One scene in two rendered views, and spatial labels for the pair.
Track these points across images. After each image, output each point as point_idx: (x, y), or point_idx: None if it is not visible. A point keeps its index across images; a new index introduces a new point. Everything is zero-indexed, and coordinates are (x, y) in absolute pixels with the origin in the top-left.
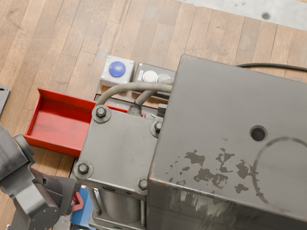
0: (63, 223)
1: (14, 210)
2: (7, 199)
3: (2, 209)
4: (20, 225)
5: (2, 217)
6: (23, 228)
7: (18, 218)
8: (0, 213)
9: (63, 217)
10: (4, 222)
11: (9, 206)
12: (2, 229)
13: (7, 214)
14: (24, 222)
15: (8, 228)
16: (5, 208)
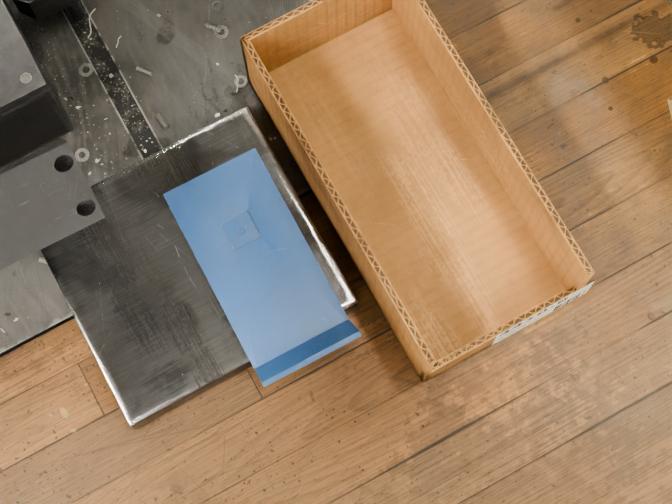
0: (17, 313)
1: (89, 456)
2: (80, 502)
3: (114, 489)
4: (24, 208)
5: (130, 467)
6: (21, 187)
7: (12, 232)
8: (127, 484)
9: (3, 327)
10: (136, 451)
11: (91, 479)
12: (158, 437)
13: (113, 462)
14: (5, 199)
15: (137, 412)
16: (104, 482)
